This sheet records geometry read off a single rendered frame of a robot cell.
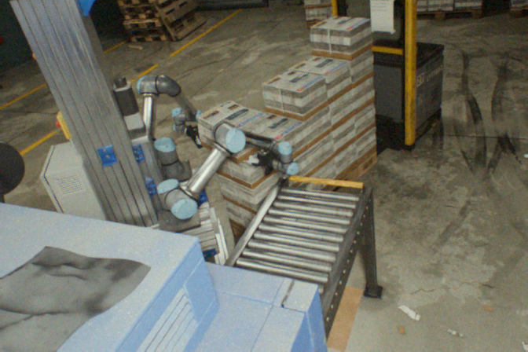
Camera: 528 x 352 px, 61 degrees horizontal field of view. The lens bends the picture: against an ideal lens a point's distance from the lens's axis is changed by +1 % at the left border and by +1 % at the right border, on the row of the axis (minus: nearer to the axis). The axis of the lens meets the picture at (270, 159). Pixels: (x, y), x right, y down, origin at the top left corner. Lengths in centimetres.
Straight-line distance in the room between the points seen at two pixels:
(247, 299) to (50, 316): 39
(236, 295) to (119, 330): 33
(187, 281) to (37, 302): 24
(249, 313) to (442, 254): 243
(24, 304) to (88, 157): 168
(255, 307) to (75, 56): 161
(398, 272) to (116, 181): 186
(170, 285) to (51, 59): 164
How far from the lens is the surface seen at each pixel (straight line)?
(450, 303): 301
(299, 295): 98
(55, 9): 224
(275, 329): 93
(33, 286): 87
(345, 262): 208
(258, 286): 101
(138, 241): 90
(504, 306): 306
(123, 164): 248
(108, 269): 86
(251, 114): 286
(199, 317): 92
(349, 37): 342
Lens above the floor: 228
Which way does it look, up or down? 31 degrees down
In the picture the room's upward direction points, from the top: 11 degrees counter-clockwise
